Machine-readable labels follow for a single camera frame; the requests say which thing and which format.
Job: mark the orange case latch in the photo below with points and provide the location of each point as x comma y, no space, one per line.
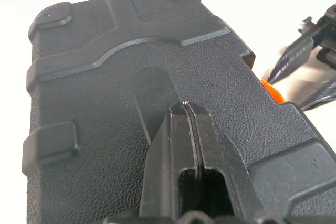
274,93

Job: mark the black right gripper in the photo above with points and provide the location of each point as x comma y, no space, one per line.
326,32

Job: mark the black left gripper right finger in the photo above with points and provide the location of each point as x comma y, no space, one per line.
220,150

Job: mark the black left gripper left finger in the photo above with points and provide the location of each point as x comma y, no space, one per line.
162,155

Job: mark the black plastic tool case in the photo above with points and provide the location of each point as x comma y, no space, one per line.
105,103

